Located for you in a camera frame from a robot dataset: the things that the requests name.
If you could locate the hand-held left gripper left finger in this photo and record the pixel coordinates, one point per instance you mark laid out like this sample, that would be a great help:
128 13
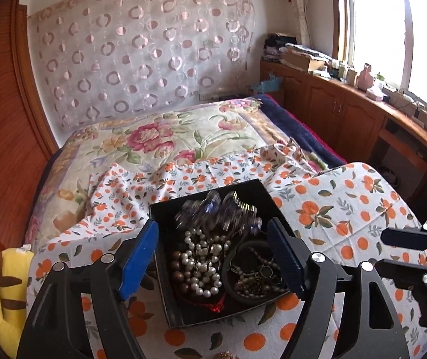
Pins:
142 258

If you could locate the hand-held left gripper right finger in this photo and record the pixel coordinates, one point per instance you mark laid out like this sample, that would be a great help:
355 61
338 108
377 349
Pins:
284 258

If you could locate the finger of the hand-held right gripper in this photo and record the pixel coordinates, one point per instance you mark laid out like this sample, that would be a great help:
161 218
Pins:
404 273
404 238

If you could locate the black cardboard box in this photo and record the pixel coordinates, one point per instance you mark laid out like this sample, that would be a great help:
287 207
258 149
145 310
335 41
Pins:
168 213

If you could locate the orange fruit print cloth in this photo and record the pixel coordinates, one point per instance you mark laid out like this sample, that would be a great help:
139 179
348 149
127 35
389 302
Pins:
348 213

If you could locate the floral blanket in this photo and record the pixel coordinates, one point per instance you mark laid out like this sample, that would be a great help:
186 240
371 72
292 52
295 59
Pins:
142 146

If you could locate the small gold ornament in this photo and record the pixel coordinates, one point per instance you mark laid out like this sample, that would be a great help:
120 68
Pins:
224 354

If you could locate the navy blue blanket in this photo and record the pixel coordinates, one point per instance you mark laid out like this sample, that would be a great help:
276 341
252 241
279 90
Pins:
299 131

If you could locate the brown wooden cabinet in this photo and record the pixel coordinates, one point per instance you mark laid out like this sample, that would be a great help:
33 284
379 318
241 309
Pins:
348 116

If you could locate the yellow plush toy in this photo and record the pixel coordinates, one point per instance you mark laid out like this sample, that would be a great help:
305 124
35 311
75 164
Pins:
7 306

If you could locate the white tissue box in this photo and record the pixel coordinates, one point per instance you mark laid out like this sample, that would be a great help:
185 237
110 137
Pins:
375 93

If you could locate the pink figurine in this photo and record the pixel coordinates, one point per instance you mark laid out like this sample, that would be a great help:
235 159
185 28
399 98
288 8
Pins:
365 78

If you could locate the row of small bottles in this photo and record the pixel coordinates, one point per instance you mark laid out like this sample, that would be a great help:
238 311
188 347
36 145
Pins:
342 71

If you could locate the flat cardboard box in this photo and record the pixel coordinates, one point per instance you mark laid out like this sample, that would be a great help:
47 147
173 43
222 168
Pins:
303 60

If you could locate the circle pattern curtain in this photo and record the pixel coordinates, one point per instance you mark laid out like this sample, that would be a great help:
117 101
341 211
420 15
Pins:
142 45

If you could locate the stack of folded clothes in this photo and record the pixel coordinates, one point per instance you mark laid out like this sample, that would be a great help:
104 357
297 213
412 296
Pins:
279 45

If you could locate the window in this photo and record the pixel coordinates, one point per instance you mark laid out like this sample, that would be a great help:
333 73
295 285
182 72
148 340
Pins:
378 18

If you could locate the white patterned side curtain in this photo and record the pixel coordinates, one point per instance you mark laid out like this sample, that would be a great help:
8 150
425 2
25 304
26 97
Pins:
303 7

